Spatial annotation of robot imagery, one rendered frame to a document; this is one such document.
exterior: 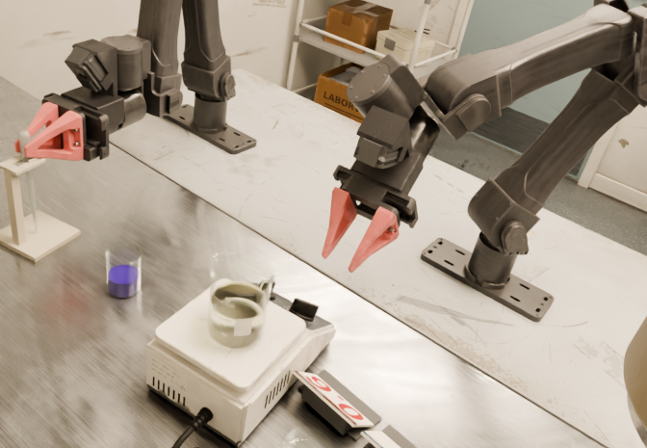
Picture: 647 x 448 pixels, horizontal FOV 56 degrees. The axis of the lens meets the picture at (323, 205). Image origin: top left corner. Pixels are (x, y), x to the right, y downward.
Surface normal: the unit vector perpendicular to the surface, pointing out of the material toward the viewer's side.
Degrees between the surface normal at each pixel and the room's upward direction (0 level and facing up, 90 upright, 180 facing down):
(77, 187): 0
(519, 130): 90
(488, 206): 62
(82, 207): 0
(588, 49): 89
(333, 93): 91
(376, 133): 40
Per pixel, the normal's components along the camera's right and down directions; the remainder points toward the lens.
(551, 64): 0.28, 0.51
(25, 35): 0.79, 0.44
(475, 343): 0.17, -0.83
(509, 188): -0.76, -0.36
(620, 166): -0.59, 0.35
